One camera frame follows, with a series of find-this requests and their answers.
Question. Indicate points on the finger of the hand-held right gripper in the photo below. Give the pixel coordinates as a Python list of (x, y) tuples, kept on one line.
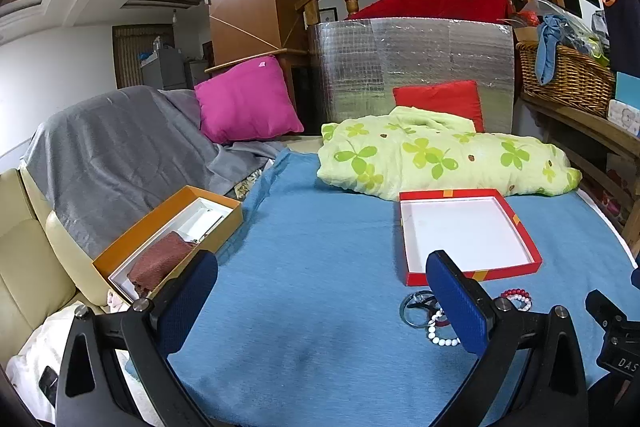
[(602, 304)]

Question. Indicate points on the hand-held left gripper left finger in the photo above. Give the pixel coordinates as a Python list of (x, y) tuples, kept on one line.
[(190, 302)]

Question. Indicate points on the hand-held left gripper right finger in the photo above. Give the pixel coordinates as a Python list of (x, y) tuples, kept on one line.
[(455, 307)]

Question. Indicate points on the silver bangle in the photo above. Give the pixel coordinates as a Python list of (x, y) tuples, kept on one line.
[(402, 312)]

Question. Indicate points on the red shallow cardboard box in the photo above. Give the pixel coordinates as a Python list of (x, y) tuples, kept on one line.
[(450, 232)]

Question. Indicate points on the brown cloth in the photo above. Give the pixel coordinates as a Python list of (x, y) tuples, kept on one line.
[(160, 262)]

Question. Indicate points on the white box insert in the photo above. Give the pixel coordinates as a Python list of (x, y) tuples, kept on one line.
[(200, 219)]

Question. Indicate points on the orange cardboard box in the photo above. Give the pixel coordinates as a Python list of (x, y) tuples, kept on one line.
[(175, 202)]

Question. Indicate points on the blue blanket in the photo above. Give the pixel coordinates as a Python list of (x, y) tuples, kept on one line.
[(325, 282)]

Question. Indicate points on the green floral quilt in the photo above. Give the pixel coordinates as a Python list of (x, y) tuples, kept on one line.
[(425, 157)]

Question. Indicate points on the white cloth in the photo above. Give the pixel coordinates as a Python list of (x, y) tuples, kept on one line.
[(35, 342)]

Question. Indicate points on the beige leather sofa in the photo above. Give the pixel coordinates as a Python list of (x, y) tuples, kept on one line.
[(25, 257)]

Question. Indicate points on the grey blanket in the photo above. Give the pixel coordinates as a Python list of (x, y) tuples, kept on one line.
[(115, 147)]

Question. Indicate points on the patterned tissue box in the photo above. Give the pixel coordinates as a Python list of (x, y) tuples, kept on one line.
[(625, 117)]

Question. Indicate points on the wooden shelf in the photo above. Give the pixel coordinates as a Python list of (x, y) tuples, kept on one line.
[(575, 117)]

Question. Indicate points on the pink cushion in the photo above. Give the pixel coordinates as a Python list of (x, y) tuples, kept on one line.
[(245, 102)]

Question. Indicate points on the red cushion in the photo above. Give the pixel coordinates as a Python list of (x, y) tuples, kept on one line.
[(440, 99)]

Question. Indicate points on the teal box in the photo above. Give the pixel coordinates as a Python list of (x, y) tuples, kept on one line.
[(627, 88)]

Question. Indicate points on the wicker basket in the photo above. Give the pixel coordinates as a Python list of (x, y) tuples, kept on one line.
[(575, 77)]

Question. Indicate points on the grey refrigerator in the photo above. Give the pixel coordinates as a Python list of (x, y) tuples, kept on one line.
[(165, 72)]

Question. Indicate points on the brown curtained door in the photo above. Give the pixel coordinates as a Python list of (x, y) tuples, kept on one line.
[(127, 57)]

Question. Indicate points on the blue hanging cloth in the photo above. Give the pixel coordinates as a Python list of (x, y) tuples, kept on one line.
[(547, 52)]

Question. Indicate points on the silver insulation sheet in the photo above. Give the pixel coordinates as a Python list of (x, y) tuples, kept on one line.
[(375, 57)]

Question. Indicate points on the dark garment with orange collar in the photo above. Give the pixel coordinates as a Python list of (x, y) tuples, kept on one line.
[(622, 32)]

